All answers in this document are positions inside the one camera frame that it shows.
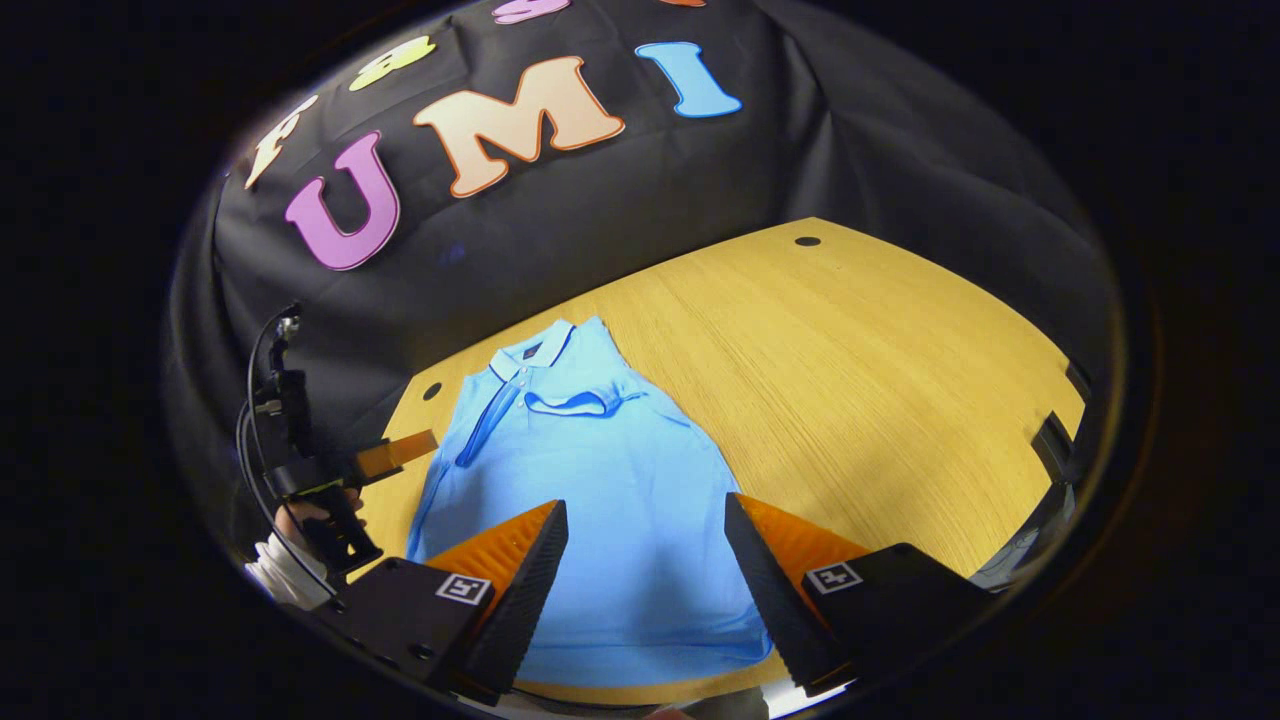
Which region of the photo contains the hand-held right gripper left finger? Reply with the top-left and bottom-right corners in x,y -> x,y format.
320,499 -> 570,707

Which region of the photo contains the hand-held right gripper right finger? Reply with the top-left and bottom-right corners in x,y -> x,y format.
724,492 -> 1001,699

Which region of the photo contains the light blue T-shirt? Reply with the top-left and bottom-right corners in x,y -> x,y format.
405,316 -> 773,689

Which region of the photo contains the black backdrop cloth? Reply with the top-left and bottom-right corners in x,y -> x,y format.
165,0 -> 1121,561

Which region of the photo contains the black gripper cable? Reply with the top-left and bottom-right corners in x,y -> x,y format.
235,305 -> 341,601

